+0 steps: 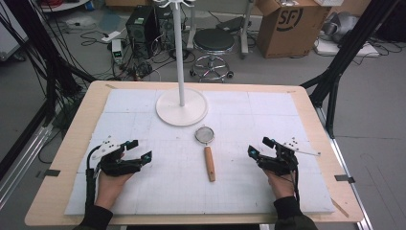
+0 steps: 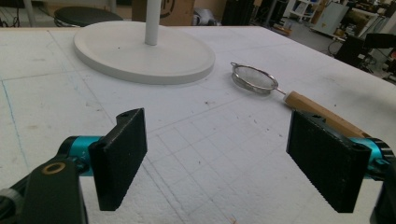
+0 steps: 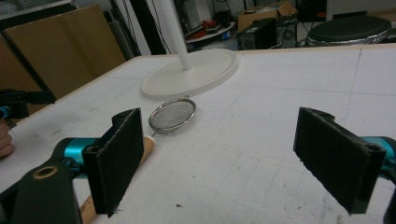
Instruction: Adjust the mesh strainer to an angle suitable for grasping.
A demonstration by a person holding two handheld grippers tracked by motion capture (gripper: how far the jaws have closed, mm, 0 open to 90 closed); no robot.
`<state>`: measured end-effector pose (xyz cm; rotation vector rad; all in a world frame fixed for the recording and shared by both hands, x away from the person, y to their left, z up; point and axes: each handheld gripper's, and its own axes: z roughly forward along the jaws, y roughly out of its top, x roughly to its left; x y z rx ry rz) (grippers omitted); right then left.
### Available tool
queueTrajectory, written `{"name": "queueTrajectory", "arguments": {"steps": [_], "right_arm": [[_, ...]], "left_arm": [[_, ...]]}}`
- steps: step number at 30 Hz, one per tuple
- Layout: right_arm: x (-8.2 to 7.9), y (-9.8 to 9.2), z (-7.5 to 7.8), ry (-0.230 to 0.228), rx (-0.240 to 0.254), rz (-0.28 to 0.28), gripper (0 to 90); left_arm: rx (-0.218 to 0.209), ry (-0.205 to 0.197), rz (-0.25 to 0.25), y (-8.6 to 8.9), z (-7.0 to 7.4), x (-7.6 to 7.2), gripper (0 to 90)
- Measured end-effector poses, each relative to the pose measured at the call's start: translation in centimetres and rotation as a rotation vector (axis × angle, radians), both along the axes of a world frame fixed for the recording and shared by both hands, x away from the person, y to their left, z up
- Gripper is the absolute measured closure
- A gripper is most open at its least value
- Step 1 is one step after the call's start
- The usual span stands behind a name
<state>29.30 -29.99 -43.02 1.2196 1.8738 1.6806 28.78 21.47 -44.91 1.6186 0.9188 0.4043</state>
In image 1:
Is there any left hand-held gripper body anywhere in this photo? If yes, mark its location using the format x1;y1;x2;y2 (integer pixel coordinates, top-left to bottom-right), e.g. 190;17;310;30
90;135;144;177

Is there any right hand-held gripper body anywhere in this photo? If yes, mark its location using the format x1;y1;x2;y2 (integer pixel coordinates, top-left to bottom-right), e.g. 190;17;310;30
256;137;322;177

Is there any wooden-handled mesh strainer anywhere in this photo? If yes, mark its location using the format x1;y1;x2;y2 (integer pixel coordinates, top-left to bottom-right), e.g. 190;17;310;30
193;126;216;183

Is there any white hook stand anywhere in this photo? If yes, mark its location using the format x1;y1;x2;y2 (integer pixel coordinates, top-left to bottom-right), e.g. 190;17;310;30
152;0;210;127

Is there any person's right hand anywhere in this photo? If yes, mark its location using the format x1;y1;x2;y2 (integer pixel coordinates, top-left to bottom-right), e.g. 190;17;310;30
262;168;297;201

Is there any white gridded foam mat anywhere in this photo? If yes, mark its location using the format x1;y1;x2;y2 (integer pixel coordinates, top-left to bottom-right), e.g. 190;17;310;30
64;88;336;216

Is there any light wooden table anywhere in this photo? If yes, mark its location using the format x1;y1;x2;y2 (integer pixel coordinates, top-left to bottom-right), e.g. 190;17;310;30
24;80;365;227

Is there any black tape piece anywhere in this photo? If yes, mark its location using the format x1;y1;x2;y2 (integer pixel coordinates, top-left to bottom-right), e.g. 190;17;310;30
333;173;356;184
34;169;61;179

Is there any white device with green display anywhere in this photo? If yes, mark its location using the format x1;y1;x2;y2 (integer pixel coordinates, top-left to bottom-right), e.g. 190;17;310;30
110;38;124;65

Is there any black tripod stand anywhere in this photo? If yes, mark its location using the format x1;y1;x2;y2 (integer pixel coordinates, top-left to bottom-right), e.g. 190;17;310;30
300;0;402;140

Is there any white power strip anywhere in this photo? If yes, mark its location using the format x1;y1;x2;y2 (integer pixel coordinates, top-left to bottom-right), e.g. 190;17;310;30
101;30;122;44

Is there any cardboard box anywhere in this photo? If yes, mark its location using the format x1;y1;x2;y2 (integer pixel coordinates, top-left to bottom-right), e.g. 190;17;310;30
256;0;332;59

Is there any black computer tower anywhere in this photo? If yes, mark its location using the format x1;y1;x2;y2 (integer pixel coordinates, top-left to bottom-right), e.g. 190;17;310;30
124;5;161;60

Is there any black round stool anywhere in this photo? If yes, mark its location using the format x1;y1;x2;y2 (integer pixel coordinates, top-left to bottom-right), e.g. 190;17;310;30
190;28;236;83

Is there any white flat board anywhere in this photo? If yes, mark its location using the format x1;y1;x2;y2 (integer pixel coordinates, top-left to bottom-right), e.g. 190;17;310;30
313;37;381;58

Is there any grey bag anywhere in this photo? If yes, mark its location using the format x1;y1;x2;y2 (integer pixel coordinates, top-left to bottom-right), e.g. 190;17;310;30
321;11;361;43

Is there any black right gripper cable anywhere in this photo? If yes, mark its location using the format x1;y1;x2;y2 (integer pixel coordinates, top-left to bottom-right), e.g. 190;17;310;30
290;170;302;206

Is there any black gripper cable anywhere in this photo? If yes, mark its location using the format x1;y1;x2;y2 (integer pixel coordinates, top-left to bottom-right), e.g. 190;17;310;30
84;144;103;209
290;170;302;206

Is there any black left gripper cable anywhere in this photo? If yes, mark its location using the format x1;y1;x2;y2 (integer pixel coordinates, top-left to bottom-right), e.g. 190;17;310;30
84;144;103;209

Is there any aluminium rail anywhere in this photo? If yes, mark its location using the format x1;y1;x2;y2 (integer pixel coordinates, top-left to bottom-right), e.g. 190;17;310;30
315;106;375;230
0;124;55;210

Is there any grey metal post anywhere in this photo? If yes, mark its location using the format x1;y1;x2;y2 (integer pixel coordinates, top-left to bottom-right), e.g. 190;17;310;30
239;0;257;59

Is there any black stand with cables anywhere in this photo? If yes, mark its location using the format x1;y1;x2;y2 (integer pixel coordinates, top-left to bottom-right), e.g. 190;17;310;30
0;0;98;128

